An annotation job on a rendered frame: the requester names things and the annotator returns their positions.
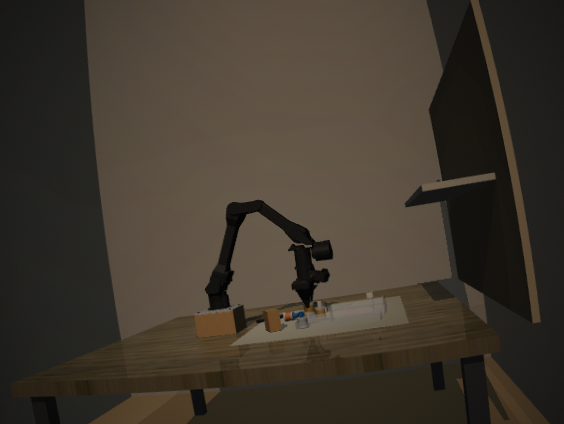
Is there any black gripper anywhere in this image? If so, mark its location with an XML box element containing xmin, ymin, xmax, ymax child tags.
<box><xmin>291</xmin><ymin>262</ymin><xmax>320</xmax><ymax>308</ymax></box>

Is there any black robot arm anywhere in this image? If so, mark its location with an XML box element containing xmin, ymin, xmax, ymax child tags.
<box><xmin>205</xmin><ymin>200</ymin><xmax>333</xmax><ymax>310</ymax></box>

